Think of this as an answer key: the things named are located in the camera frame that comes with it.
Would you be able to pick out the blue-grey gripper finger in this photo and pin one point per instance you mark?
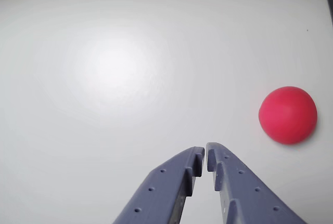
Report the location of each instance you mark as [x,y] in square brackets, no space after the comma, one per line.
[156,195]
[247,198]

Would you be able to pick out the red ball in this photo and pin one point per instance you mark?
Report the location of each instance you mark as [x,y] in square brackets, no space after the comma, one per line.
[287,116]

